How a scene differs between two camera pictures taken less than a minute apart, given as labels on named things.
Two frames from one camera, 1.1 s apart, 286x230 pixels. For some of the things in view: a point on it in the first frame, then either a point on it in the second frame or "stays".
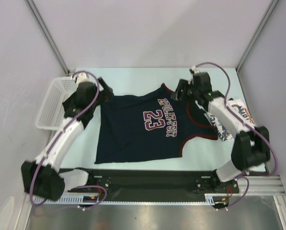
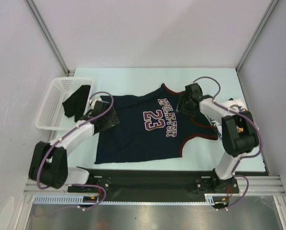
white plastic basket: x=51 y=111 stays
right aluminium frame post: x=256 y=34 stays
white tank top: x=236 y=106 stays
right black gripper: x=183 y=85 → x=181 y=106
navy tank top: x=146 y=127 stays
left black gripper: x=106 y=94 → x=112 y=120
